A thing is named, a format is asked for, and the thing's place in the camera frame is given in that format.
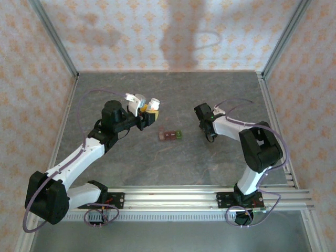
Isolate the white pill bottle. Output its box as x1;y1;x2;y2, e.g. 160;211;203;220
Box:
145;99;159;112

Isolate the grey metal panel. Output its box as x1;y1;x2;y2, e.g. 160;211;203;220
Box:
28;220;313;252

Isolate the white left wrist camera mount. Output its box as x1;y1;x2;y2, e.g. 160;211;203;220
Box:
124;92;148;118

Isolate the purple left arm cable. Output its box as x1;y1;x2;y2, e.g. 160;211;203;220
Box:
22;89;128;234

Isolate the aluminium side rail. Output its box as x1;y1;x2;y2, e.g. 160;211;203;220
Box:
41;75;80;190
256;71;300;190

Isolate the aluminium base rail beam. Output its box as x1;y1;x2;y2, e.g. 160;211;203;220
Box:
27;187;316;212

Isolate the aluminium frame post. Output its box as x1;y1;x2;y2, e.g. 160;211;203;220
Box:
28;0;80;79
261;0;313;79

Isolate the slotted grey cable duct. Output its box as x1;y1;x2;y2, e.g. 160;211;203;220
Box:
39;212;302;223

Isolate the aluminium frame leg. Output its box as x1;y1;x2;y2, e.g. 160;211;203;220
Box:
300;209;325;252
14;209;40;252

